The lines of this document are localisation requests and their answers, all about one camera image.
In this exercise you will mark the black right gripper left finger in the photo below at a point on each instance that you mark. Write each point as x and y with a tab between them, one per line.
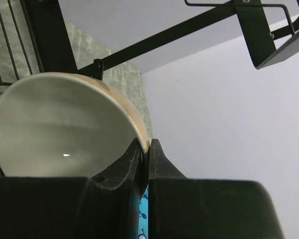
118	195

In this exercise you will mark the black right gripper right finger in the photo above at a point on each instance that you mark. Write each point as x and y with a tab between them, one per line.
161	201

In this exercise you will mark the beige bowl white inside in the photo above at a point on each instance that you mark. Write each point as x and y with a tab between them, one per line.
57	124

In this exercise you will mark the black two-tier dish rack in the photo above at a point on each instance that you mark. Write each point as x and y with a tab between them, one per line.
53	50

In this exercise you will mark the blue shark print cloth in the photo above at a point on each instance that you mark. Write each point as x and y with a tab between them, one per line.
143	232

